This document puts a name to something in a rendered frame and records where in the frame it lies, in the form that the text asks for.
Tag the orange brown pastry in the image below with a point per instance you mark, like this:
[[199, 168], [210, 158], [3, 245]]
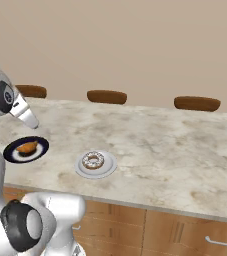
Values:
[[27, 147]]

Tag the dark blue plate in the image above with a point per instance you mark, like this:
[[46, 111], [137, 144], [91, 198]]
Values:
[[42, 146]]

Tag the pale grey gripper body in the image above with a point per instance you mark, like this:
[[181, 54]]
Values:
[[29, 118]]

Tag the white sprinkled brown donut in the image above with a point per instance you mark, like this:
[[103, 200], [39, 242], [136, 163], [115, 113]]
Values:
[[88, 164]]

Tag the white plate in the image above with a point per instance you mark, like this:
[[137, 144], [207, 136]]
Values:
[[109, 165]]

